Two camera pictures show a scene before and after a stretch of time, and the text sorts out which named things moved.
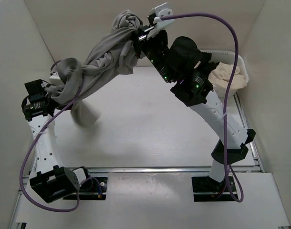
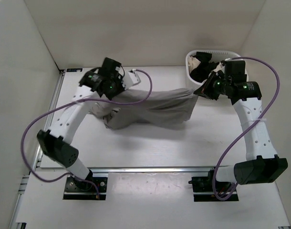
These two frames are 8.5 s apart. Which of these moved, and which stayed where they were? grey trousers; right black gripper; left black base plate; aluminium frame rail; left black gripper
Moved: left black gripper; grey trousers; right black gripper
Stayed: left black base plate; aluminium frame rail
